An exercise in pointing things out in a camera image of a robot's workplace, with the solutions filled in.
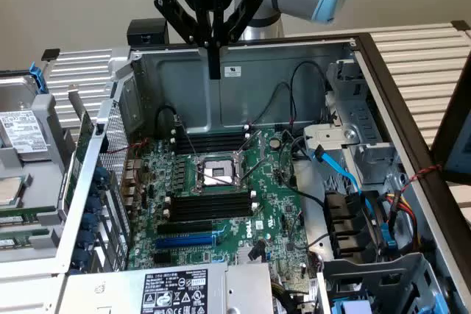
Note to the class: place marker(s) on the white label sticker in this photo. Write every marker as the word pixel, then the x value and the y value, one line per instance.
pixel 232 71

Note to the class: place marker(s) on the metal USB port block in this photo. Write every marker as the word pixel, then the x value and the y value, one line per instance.
pixel 131 180
pixel 129 202
pixel 129 191

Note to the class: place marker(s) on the silver power supply with label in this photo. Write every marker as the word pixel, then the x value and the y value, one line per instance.
pixel 110 292

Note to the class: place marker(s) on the silver CPU chip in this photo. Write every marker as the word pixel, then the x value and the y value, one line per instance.
pixel 9 190

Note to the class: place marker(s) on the green graphics card metal bracket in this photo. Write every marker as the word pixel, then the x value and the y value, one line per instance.
pixel 80 145

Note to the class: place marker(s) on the blue card retention clip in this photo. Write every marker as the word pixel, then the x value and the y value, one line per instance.
pixel 94 204
pixel 101 175
pixel 85 238
pixel 80 257
pixel 89 221

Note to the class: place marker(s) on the blue expansion slot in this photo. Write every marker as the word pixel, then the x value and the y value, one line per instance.
pixel 184 242

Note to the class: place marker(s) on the black RAM slot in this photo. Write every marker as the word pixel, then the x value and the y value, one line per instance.
pixel 209 203
pixel 209 141
pixel 209 209
pixel 209 136
pixel 209 196
pixel 209 145
pixel 209 216
pixel 209 150

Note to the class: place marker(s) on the blue plastic drive latch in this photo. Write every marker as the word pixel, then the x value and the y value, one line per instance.
pixel 349 308

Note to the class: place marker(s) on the blue plastic disk bracket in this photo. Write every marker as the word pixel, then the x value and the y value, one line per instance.
pixel 37 78

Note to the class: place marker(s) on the metal CPU socket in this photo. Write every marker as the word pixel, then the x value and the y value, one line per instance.
pixel 215 172

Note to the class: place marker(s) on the silver finned heatsink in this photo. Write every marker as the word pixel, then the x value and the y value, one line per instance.
pixel 241 255

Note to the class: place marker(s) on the green Dell motherboard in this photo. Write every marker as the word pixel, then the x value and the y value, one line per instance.
pixel 272 196

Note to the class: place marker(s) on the silver hard disk white label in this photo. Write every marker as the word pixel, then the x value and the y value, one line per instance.
pixel 22 130

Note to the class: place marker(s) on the metal Ethernet port block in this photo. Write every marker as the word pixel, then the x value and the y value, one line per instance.
pixel 133 167

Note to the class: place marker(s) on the black table end cap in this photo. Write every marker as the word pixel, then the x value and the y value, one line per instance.
pixel 460 25
pixel 51 54

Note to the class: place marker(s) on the open metal PC case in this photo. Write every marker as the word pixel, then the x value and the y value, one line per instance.
pixel 257 97

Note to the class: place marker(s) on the thin metal locking lever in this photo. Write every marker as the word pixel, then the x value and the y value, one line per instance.
pixel 220 178
pixel 187 136

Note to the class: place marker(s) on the green RAM stick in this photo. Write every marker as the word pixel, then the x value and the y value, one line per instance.
pixel 22 242
pixel 22 218

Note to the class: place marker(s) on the silver coin cell battery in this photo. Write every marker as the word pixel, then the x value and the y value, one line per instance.
pixel 275 142

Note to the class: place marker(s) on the long black expansion slot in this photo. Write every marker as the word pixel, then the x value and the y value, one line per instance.
pixel 184 228

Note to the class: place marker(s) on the black box device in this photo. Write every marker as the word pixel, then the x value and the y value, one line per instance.
pixel 147 32

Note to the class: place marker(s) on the black case fan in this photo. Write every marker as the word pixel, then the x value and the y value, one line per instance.
pixel 346 225

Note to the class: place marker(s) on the short black expansion slot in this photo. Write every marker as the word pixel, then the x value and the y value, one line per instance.
pixel 162 259

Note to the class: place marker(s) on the metal disk bay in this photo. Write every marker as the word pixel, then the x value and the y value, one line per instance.
pixel 368 119

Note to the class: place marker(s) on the grey metal drive cage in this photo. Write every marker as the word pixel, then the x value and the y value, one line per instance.
pixel 386 273

